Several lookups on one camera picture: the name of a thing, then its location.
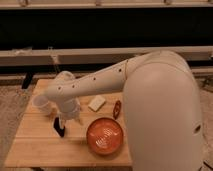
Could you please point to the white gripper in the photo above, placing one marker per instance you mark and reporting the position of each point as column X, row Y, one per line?
column 69, row 110

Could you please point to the black eraser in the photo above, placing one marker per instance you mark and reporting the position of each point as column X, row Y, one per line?
column 57, row 127

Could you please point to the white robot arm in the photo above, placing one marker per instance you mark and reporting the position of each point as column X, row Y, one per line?
column 161, row 105

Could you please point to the translucent plastic cup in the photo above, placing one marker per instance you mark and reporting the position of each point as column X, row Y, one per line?
column 42, row 103

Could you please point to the wooden table board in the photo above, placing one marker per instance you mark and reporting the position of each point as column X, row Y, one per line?
column 37, row 144

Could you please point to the white sponge block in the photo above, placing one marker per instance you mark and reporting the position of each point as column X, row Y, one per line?
column 97, row 102

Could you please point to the orange bowl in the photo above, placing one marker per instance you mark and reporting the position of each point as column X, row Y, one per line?
column 104, row 136

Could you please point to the red chili pepper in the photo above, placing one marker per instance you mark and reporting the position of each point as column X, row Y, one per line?
column 117, row 109

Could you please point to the white shelf rail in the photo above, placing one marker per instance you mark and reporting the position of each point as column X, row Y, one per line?
column 95, row 55

